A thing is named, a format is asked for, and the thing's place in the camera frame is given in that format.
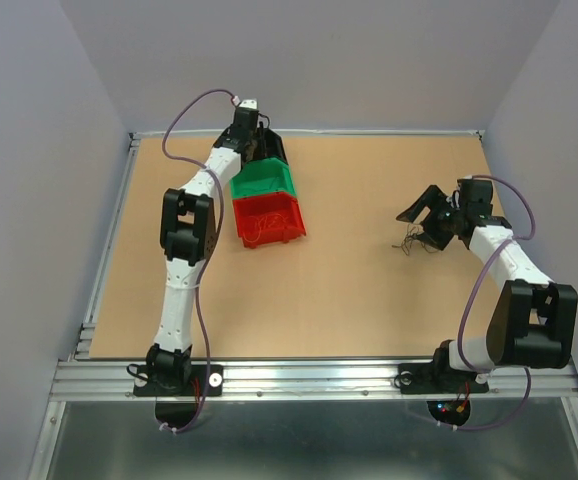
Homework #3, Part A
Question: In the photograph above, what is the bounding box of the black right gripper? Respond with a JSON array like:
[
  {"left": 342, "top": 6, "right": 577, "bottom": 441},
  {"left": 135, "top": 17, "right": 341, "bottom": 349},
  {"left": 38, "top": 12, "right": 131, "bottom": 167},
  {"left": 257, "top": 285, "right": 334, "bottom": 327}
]
[{"left": 394, "top": 184, "right": 464, "bottom": 250}]

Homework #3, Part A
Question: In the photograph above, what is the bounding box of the red plastic bin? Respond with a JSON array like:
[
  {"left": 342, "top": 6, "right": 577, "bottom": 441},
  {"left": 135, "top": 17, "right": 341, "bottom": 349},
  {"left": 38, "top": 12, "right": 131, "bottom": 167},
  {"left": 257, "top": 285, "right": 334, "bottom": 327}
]
[{"left": 232, "top": 192, "right": 306, "bottom": 249}]

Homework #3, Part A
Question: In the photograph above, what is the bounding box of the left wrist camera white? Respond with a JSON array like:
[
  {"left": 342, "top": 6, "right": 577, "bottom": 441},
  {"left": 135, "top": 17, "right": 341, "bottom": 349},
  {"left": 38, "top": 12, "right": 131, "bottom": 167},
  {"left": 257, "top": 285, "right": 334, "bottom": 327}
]
[{"left": 231, "top": 95, "right": 259, "bottom": 111}]

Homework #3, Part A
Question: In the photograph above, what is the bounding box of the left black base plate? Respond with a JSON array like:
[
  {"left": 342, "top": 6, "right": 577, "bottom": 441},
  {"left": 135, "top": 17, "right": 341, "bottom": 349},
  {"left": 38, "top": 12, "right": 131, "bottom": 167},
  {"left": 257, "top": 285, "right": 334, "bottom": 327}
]
[{"left": 126, "top": 363, "right": 224, "bottom": 398}]

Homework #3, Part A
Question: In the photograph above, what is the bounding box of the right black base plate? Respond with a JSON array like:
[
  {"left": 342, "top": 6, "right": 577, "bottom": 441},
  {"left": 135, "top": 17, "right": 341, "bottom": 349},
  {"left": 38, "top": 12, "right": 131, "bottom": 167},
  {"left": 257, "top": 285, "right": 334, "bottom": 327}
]
[{"left": 394, "top": 362, "right": 489, "bottom": 395}]

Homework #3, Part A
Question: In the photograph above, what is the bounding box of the black grey cable bundle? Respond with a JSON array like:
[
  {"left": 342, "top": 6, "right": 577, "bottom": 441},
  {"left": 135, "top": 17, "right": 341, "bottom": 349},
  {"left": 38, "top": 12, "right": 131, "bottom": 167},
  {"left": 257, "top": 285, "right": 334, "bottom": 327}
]
[{"left": 390, "top": 224, "right": 438, "bottom": 255}]

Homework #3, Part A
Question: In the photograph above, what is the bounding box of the orange cable in red bin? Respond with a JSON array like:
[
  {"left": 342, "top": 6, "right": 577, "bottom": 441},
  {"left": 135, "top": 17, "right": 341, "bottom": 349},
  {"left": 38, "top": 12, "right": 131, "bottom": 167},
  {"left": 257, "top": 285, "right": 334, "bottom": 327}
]
[{"left": 241, "top": 212, "right": 293, "bottom": 246}]

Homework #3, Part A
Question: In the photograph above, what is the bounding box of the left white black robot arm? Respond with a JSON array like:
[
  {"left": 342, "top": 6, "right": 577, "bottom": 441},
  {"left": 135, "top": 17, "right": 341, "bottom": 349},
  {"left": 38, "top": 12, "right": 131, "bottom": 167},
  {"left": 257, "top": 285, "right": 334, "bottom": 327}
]
[{"left": 146, "top": 99, "right": 259, "bottom": 394}]

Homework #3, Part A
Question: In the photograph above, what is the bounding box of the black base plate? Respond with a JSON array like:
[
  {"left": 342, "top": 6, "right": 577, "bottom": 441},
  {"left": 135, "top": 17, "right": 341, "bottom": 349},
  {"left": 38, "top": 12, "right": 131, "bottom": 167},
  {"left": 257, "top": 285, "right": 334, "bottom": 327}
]
[
  {"left": 394, "top": 362, "right": 489, "bottom": 395},
  {"left": 126, "top": 363, "right": 224, "bottom": 398}
]

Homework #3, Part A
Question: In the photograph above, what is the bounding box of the aluminium frame rail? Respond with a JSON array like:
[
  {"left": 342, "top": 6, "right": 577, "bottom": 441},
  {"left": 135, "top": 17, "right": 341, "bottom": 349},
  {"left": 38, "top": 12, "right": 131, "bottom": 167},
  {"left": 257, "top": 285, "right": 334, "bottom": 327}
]
[{"left": 49, "top": 358, "right": 578, "bottom": 402}]

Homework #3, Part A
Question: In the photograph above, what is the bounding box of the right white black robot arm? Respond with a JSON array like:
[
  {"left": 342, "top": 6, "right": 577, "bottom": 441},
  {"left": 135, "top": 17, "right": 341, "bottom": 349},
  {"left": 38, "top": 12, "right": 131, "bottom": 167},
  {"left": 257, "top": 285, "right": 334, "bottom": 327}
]
[{"left": 397, "top": 174, "right": 578, "bottom": 390}]

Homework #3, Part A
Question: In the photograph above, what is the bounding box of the black plastic bin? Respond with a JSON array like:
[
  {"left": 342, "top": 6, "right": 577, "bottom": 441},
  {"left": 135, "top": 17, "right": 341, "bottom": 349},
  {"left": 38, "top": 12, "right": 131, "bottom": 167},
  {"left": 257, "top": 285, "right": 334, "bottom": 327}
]
[{"left": 253, "top": 128, "right": 288, "bottom": 164}]

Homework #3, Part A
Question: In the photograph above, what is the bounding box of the green plastic bin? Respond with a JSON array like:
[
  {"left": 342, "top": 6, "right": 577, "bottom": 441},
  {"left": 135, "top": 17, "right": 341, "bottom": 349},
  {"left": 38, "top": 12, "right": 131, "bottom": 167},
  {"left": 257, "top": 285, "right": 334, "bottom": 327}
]
[{"left": 230, "top": 157, "right": 296, "bottom": 199}]

